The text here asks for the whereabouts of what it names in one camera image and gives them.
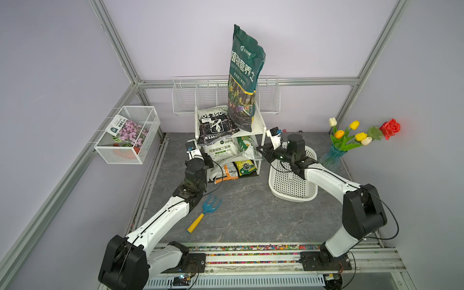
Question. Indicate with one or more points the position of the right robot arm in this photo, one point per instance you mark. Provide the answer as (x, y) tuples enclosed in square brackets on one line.
[(362, 210)]

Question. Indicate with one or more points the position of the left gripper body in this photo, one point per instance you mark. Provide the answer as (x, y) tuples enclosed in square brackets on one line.
[(208, 161)]

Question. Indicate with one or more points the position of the red artificial rose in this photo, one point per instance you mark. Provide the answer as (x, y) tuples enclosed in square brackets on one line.
[(390, 128)]

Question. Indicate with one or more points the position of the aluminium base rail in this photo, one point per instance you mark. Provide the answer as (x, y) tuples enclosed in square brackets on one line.
[(265, 266)]

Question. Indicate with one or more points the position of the white wire wall rack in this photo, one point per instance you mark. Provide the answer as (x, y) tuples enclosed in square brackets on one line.
[(208, 92)]

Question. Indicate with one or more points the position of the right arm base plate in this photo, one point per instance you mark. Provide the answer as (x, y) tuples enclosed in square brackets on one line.
[(322, 261)]

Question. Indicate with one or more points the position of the white wire cube basket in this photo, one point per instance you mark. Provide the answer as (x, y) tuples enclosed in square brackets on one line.
[(113, 153)]

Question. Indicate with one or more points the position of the tulip bouquet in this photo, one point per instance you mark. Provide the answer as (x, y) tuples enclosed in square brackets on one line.
[(346, 140)]

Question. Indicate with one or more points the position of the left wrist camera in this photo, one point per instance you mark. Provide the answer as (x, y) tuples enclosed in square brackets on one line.
[(193, 150)]

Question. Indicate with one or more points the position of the purple flower seed packet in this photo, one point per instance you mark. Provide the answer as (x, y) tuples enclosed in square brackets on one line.
[(126, 132)]

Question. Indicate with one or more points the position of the blue yellow garden fork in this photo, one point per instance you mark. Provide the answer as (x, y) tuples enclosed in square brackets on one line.
[(210, 205)]

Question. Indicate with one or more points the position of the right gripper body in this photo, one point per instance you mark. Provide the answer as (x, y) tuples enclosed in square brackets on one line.
[(281, 154)]

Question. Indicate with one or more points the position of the black rose soil bag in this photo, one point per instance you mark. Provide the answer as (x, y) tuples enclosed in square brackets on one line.
[(215, 124)]

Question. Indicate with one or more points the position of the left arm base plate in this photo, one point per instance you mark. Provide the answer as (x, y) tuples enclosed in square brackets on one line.
[(189, 263)]

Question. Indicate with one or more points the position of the white fertilizer bag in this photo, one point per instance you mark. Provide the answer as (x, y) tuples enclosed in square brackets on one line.
[(221, 151)]

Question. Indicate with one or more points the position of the green yellow packet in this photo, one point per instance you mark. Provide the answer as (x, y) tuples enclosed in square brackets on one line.
[(245, 167)]

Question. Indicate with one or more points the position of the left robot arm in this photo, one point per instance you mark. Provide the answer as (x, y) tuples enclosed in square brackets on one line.
[(130, 261)]

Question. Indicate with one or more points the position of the white three-tier shelf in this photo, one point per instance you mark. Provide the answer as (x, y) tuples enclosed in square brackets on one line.
[(258, 128)]

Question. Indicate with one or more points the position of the white perforated plastic basket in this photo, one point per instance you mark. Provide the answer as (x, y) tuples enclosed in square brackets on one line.
[(285, 184)]

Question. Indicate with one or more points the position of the orange packet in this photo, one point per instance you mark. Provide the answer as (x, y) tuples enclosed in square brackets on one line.
[(227, 173)]

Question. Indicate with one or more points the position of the white green small bag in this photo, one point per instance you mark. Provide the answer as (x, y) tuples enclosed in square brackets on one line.
[(248, 148)]

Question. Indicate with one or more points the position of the tall green soil bag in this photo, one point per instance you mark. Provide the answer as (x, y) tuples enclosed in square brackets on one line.
[(246, 62)]

